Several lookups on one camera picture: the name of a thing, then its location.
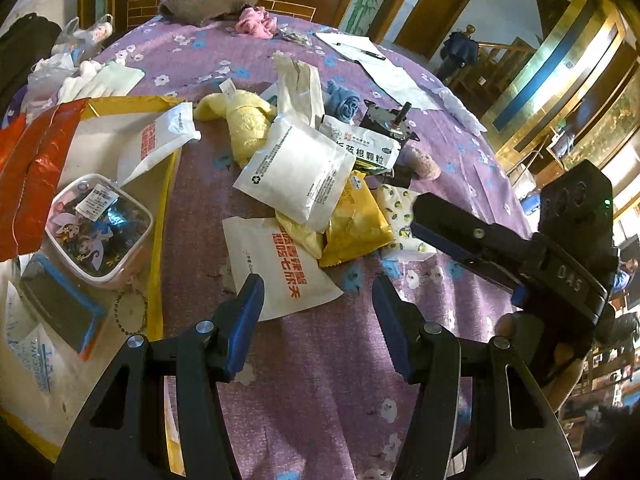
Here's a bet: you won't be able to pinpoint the white lemon print cloth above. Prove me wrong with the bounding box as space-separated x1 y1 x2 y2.
374 184 436 263

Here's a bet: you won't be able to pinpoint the pink fuzzy plush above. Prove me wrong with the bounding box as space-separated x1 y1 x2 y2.
401 144 442 181

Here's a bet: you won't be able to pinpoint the yellow snack bag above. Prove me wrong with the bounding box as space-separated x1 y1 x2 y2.
276 170 394 268

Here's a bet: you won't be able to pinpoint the white pouch red text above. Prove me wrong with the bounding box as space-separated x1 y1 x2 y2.
222 217 343 322

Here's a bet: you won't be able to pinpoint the large white pouch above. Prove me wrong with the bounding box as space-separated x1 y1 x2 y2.
233 116 356 233

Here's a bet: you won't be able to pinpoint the yellow plush towel toy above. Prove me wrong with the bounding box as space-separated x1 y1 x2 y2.
193 90 277 168

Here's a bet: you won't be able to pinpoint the white packet red print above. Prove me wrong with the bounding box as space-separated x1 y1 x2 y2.
116 102 202 186

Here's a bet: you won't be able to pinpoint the red foil snack pouch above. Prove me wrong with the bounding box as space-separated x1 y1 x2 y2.
0 100 86 261

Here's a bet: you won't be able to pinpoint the right hand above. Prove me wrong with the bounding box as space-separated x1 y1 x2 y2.
495 314 584 412

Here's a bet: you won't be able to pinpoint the yellow rimmed white tray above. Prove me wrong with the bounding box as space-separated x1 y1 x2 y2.
1 96 194 463

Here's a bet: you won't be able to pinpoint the blue framed dark tablet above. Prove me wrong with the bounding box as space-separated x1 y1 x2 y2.
20 252 106 361

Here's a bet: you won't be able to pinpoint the white medicine packet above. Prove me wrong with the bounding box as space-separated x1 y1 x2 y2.
319 115 401 174

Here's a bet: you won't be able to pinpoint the purple floral tablecloth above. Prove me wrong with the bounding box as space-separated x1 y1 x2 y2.
102 18 512 479

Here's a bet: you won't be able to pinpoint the black motor block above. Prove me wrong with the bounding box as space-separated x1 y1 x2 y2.
360 100 420 146

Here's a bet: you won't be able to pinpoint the clear box of figurines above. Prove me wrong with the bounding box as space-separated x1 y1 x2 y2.
46 174 154 289

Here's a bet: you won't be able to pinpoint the black pen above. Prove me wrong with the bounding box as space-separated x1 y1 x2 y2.
336 42 386 61

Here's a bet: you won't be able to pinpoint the white paper sheets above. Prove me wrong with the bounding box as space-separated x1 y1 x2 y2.
314 32 440 110

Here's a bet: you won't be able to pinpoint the tall white paper bag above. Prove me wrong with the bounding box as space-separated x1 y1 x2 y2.
272 52 324 129

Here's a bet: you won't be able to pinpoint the pink fluffy cloth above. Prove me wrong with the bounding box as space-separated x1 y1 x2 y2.
235 6 278 40

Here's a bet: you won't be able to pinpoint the white gloves pile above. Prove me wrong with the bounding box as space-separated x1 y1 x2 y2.
27 58 147 106

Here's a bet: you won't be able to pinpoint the clear plastic bag toy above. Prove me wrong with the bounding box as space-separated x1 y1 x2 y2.
51 14 114 66

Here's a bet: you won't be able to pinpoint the black bag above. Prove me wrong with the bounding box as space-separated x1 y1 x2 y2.
0 13 61 115

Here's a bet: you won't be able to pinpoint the dark bead bracelet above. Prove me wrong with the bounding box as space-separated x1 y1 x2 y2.
113 286 150 337

